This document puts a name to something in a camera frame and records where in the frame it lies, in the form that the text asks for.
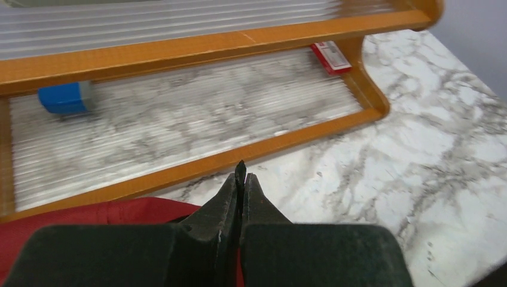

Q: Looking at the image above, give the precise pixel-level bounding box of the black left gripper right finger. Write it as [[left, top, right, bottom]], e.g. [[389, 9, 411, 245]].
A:
[[240, 173, 413, 286]]

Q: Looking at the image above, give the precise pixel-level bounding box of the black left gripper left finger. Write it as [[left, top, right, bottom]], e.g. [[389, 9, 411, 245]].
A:
[[2, 173, 240, 287]]

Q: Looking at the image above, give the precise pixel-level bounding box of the red backpack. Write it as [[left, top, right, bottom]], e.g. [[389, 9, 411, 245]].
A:
[[0, 160, 248, 287]]

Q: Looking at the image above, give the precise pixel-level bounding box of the wooden two-tier shelf rack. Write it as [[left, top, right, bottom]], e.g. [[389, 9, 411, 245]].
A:
[[1, 1, 445, 222]]

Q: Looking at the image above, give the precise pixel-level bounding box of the blue pencil sharpener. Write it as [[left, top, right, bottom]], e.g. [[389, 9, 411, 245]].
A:
[[37, 81, 96, 115]]

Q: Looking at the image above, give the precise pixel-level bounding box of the small red white eraser box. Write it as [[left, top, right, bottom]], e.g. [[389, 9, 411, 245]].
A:
[[310, 41, 352, 75]]

